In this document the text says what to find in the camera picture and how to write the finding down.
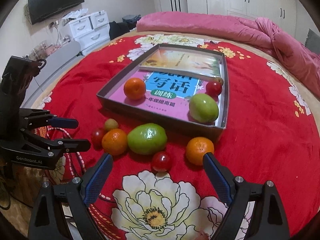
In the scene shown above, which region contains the pink chinese workbook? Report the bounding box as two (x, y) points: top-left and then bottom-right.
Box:
(105, 70), (207, 121)

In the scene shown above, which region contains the white drawer cabinet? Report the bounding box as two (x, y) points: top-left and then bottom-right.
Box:
(60, 10), (111, 56)

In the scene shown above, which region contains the gray shallow cardboard box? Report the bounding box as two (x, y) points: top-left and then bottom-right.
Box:
(97, 43), (229, 140)

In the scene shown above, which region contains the white wardrobe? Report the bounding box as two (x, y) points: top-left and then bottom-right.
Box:
(187, 0), (297, 36)

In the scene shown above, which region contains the red floral blanket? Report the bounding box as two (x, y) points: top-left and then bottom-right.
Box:
(39, 34), (319, 239)

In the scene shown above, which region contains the black clothes pile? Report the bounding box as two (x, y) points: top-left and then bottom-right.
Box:
(109, 15), (141, 40)

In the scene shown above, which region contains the gray padded headboard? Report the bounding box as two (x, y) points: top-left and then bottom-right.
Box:
(305, 29), (320, 55)

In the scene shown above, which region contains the red cherry tomato by longan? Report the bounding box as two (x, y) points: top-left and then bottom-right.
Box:
(206, 81), (222, 97)

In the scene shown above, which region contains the red tomato front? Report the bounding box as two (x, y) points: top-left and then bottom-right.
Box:
(151, 151), (172, 172)

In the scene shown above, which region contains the large green apple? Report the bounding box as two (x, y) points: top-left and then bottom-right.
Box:
(127, 123), (168, 155)

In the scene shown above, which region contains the small orange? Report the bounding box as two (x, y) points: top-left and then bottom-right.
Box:
(185, 137), (214, 166)

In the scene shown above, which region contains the yellow-brown kiwi fruit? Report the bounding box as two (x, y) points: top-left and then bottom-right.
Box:
(104, 118), (119, 132)

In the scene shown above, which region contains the pink quilt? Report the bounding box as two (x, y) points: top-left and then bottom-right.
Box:
(136, 11), (319, 98)

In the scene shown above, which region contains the small brown longan in box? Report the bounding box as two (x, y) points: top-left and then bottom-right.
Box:
(214, 77), (224, 86)

